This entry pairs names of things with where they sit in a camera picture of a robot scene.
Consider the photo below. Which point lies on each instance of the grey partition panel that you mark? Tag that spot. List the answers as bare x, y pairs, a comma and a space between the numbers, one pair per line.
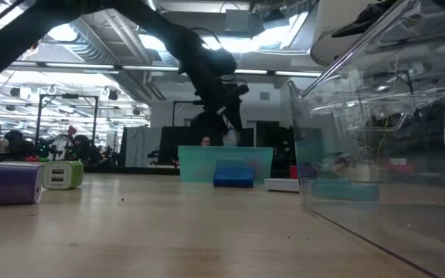
141, 146

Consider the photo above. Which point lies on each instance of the clear plastic bin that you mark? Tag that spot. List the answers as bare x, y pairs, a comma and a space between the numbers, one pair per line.
381, 154

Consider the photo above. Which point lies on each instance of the horizontal light bar beam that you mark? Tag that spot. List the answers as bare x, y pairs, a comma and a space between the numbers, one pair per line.
91, 66

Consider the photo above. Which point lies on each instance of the black partition panel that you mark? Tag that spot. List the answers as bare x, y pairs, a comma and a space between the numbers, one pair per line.
176, 143

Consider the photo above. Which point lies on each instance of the teal translucent plastic bin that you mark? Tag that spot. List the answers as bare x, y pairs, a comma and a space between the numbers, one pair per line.
199, 164

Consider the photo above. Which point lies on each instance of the green white USB charger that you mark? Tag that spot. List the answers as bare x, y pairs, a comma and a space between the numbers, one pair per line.
62, 175

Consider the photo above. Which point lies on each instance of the white rectangular box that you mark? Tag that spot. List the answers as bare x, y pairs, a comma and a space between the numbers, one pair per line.
282, 185

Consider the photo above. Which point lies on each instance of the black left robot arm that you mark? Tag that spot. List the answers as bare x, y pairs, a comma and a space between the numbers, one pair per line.
176, 42

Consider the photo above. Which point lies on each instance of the black table edge rail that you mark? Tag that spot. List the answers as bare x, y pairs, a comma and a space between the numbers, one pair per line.
130, 168

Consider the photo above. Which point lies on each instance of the person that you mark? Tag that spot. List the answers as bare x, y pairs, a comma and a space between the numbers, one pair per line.
83, 148
206, 141
18, 144

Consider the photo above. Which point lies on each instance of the metal cans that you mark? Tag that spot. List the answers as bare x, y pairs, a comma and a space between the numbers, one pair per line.
361, 172

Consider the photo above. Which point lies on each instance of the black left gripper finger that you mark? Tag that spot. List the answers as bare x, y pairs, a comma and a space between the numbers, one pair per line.
207, 129
235, 112

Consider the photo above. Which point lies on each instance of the black gantry frame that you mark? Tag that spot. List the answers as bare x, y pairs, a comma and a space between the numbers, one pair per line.
68, 96
182, 102

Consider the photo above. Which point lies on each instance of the blue digital clock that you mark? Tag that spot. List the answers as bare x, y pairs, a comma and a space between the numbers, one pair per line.
233, 178

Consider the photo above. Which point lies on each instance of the white purple charger cube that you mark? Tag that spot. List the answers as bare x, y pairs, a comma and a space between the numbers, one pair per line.
10, 183

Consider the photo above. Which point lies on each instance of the red round object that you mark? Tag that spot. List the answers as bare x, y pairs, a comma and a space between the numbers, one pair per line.
72, 130

